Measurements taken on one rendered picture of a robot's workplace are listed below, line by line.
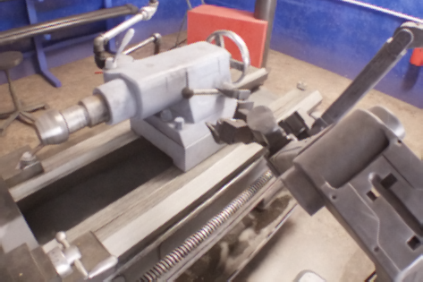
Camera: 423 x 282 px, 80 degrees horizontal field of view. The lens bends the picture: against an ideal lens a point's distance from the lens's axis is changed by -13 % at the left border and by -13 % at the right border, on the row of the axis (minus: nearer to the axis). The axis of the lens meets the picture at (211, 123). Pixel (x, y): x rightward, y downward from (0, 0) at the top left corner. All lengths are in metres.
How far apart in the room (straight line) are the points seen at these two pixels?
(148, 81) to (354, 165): 0.63
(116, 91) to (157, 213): 0.35
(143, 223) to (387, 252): 0.68
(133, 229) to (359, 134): 0.67
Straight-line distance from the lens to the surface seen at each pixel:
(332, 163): 0.24
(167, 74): 0.82
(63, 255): 0.58
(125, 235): 0.80
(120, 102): 0.77
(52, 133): 0.73
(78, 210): 1.05
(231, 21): 3.04
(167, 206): 0.85
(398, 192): 0.24
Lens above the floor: 1.50
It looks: 35 degrees down
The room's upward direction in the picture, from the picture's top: 4 degrees clockwise
